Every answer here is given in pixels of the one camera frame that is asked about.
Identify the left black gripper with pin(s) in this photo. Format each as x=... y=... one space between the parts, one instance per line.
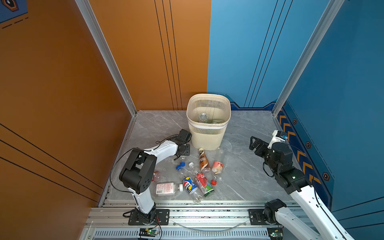
x=187 y=152

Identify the small cup pink label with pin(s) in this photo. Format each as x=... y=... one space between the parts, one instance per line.
x=217 y=168

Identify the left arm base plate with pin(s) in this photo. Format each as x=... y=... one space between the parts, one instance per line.
x=138 y=218

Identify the clear bottle green label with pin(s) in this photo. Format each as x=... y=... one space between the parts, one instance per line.
x=203 y=118

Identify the cream plastic waste bin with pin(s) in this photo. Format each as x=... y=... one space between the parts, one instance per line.
x=207 y=135

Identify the green circuit board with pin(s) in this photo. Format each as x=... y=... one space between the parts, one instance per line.
x=148 y=233
x=275 y=234

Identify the aluminium corner post right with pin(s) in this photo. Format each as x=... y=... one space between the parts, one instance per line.
x=319 y=32

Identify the brown coffee bottle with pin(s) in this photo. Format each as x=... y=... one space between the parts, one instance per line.
x=204 y=162

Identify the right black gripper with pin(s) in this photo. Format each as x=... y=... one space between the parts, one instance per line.
x=263 y=146

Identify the pepsi bottle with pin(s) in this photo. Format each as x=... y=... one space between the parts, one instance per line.
x=192 y=189

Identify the red green label bottle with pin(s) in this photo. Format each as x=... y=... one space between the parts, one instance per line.
x=204 y=185

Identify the aluminium corner post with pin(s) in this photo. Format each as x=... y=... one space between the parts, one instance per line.
x=101 y=42
x=319 y=32

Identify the aluminium corner post left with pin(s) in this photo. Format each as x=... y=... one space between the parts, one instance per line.
x=101 y=42

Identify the clear bottle blue cap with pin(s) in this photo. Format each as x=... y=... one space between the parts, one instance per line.
x=183 y=172

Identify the flat bottle pink label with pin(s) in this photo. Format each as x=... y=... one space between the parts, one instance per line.
x=167 y=189

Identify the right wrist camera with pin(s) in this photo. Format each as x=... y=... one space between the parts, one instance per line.
x=278 y=137

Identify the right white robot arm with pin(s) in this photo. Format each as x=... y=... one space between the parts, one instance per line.
x=278 y=156

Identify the right green circuit board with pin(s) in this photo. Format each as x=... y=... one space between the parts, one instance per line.
x=275 y=234

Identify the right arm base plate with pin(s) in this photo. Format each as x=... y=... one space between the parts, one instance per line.
x=257 y=217

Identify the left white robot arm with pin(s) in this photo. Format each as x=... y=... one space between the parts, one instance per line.
x=138 y=170

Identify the left green circuit board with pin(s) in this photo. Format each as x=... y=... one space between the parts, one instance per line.
x=148 y=233

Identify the orange juice bottle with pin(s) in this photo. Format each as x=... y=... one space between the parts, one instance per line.
x=156 y=176

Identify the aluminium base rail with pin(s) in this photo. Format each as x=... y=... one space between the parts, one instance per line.
x=224 y=220

